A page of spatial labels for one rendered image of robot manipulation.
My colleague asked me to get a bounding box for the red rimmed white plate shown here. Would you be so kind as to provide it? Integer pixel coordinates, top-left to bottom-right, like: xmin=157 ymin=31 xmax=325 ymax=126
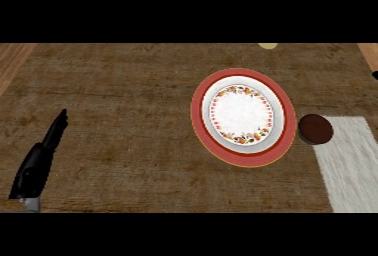
xmin=189 ymin=67 xmax=299 ymax=169

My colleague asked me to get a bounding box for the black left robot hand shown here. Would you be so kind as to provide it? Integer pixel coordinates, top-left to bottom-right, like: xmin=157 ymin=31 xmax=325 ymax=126
xmin=8 ymin=108 xmax=70 ymax=200

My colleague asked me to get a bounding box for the large brown woven mat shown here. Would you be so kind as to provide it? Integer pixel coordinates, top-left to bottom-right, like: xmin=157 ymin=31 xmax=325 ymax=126
xmin=0 ymin=43 xmax=378 ymax=214

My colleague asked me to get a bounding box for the pale grey placemat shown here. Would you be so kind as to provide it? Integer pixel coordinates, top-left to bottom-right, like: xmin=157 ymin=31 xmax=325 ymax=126
xmin=312 ymin=115 xmax=378 ymax=214

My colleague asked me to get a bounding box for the dark brown round eggplant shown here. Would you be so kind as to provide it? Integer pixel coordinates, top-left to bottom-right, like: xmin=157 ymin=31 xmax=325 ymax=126
xmin=297 ymin=113 xmax=335 ymax=146

